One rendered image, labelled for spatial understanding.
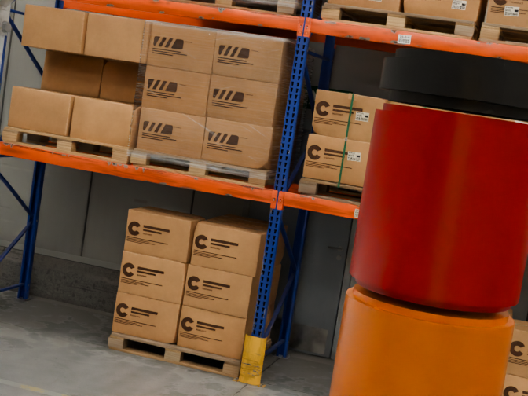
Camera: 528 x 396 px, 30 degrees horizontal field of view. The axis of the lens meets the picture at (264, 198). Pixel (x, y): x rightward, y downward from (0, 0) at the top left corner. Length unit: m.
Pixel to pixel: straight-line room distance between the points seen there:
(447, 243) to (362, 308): 0.03
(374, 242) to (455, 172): 0.03
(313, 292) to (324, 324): 0.31
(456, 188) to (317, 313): 9.11
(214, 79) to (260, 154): 0.73
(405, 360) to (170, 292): 8.17
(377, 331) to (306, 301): 9.10
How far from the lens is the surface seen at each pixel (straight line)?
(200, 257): 8.30
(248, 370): 8.19
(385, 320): 0.28
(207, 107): 8.17
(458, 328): 0.28
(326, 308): 9.35
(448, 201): 0.27
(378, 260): 0.28
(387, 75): 0.28
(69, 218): 10.21
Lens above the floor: 2.32
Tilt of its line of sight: 6 degrees down
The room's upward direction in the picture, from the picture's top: 9 degrees clockwise
